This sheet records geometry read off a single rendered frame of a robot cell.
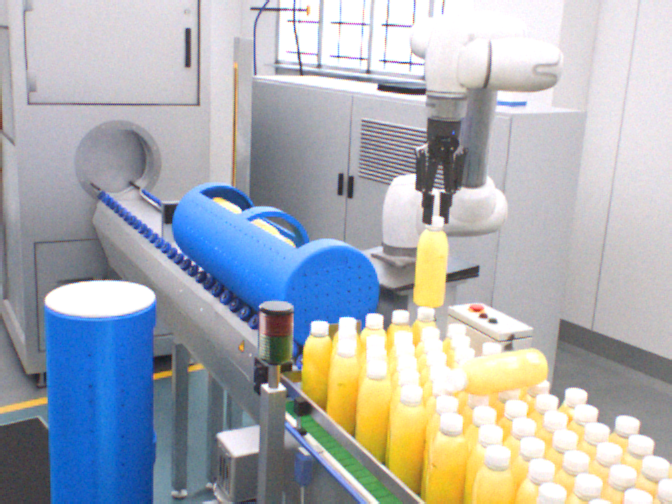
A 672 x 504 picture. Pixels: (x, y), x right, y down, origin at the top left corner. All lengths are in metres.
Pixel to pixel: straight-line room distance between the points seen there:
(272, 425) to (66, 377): 0.80
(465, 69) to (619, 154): 3.08
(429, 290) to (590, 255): 3.13
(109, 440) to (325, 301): 0.67
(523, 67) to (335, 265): 0.66
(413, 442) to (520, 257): 2.33
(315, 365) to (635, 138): 3.18
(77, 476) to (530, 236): 2.31
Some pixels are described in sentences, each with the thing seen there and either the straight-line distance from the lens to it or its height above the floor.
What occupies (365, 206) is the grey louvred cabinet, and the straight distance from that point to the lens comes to 4.34.
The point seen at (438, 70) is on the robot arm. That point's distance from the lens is 1.81.
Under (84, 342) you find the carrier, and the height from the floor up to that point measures 0.96.
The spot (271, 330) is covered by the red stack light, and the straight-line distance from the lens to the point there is 1.50.
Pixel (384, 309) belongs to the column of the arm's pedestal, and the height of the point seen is 0.89.
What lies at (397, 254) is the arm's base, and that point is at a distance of 2.70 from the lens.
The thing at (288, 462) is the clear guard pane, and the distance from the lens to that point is 1.79.
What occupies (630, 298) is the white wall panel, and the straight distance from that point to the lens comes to 4.88.
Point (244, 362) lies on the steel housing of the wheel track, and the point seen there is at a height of 0.85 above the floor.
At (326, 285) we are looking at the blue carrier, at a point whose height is 1.13.
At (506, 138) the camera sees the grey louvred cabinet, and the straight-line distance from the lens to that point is 3.62.
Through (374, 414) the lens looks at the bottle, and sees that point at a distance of 1.69.
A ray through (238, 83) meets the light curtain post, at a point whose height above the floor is 1.52.
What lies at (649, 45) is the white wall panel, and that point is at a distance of 4.75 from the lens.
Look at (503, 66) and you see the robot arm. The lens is 1.82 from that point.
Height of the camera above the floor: 1.75
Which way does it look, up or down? 15 degrees down
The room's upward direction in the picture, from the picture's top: 3 degrees clockwise
